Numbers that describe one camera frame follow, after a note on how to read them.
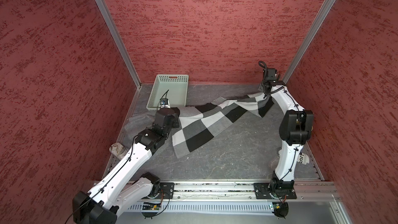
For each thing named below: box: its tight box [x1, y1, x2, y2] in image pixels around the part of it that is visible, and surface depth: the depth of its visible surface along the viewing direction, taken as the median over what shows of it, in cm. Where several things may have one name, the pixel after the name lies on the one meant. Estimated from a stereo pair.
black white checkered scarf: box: [171, 92, 275, 159], surface depth 97 cm
